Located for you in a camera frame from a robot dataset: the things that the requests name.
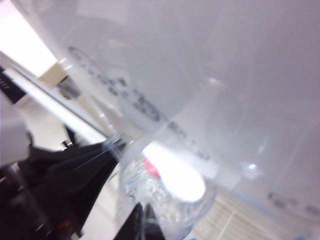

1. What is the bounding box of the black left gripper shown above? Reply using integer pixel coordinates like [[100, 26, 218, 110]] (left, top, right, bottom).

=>
[[0, 141, 122, 240]]

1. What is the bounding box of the white water dispenser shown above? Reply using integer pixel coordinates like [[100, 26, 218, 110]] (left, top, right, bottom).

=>
[[32, 0, 320, 240]]

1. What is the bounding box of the clear plastic mug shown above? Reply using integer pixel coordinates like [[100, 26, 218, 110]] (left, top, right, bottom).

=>
[[102, 134, 220, 240]]

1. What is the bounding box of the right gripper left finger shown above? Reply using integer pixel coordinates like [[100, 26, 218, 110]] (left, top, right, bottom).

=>
[[122, 202, 146, 240]]

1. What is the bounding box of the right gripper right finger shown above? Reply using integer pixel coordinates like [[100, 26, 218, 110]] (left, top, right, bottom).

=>
[[144, 203, 166, 240]]

